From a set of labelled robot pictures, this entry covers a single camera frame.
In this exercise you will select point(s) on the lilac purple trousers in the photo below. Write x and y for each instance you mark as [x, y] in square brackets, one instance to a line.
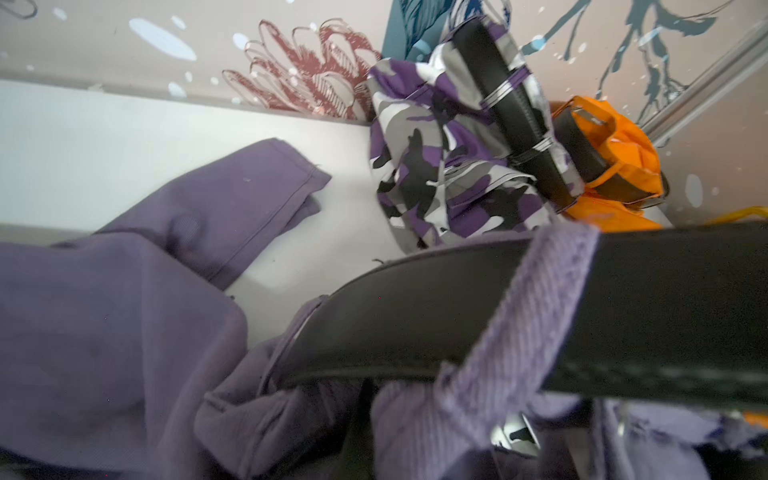
[122, 356]

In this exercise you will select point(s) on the black belt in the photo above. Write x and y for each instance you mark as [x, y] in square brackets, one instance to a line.
[676, 315]
[614, 157]
[524, 124]

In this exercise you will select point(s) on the purple camouflage trousers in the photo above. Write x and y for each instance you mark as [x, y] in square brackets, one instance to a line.
[439, 160]

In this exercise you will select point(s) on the black belt on camouflage trousers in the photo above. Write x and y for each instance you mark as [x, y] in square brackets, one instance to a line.
[524, 124]

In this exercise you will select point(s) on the black belt on orange trousers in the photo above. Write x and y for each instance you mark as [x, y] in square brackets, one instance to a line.
[614, 157]

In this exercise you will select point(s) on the orange trousers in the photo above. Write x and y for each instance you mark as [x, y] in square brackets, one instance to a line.
[608, 216]

